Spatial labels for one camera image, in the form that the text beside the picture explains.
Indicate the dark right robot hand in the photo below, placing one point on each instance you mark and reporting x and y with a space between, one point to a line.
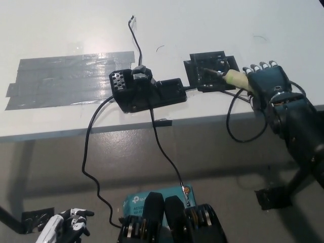
268 81

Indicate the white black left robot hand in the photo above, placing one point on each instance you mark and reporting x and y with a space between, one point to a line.
73 222

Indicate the soldering iron yellow-green tape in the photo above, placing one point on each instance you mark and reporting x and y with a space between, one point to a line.
236 78

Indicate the black soldering iron base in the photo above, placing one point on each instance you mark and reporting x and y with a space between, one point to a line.
167 92

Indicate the black floor tape patch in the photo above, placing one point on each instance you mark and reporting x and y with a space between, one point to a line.
38 217
270 200

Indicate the black table leg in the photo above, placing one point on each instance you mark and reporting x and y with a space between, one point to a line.
294 181
11 219

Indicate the teal router box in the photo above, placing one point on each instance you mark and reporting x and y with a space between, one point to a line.
135 203

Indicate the black square taped plate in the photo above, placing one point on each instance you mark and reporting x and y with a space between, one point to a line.
202 76

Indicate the grey duct tape patch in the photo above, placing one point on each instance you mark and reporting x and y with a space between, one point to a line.
63 78

